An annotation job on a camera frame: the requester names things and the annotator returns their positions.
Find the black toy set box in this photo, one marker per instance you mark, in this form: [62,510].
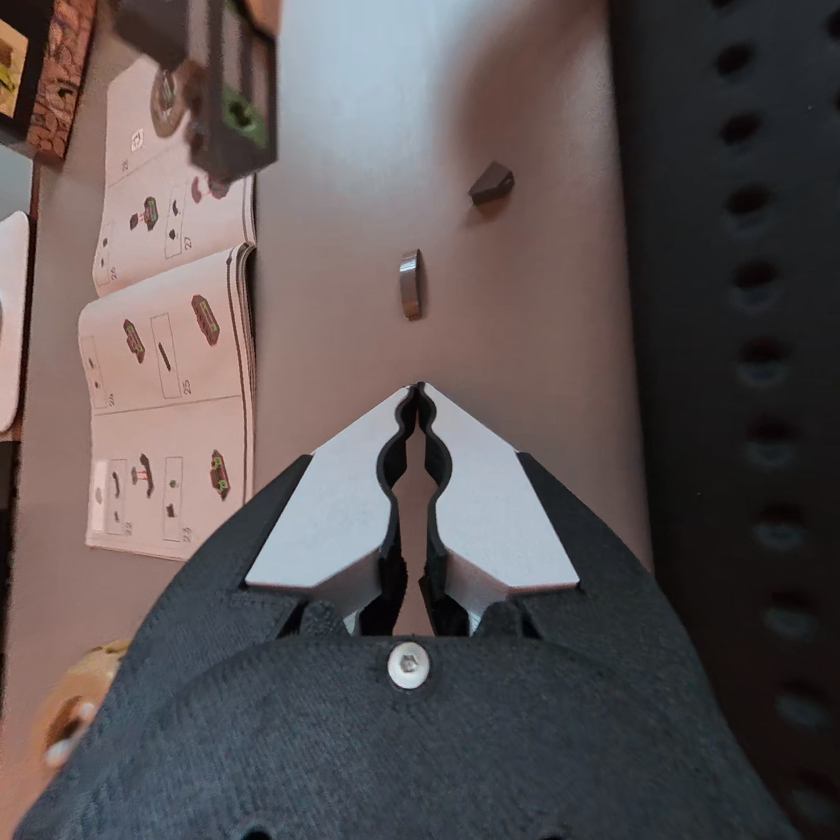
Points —
[62,98]

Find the white document stand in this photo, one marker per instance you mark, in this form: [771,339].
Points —
[13,328]

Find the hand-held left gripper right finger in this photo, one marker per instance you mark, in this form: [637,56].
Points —
[499,518]

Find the dark sloped toy brick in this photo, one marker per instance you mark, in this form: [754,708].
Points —
[491,186]

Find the black perforated armrest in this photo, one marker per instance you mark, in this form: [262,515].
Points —
[689,328]

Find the curved dark toy brick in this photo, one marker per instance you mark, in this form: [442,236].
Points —
[411,285]

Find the open building instruction booklet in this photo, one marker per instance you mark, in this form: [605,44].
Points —
[170,407]

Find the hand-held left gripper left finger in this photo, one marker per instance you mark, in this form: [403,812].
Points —
[328,518]

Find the grey desk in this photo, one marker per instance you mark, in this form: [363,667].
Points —
[459,328]

